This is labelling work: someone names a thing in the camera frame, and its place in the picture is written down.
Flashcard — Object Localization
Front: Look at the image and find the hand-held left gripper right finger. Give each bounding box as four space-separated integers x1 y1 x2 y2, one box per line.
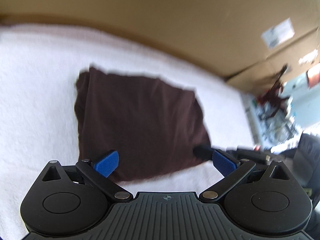
199 149 292 202

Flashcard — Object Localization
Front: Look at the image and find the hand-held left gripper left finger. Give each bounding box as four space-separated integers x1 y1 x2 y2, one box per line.
41 150 133 202

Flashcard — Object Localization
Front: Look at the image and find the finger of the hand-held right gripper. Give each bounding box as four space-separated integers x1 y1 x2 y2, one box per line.
194 144 218 161
225 146 268 159

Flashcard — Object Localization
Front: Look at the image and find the dark brown hoodie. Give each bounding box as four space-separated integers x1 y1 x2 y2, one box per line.
74 66 213 183

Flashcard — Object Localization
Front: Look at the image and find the black red feather duster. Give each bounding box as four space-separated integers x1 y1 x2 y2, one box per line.
257 65 293 118

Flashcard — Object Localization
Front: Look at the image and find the white terry towel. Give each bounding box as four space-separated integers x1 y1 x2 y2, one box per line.
0 24 265 233

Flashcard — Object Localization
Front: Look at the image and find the large white shipping label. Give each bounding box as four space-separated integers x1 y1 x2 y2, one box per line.
261 17 296 50

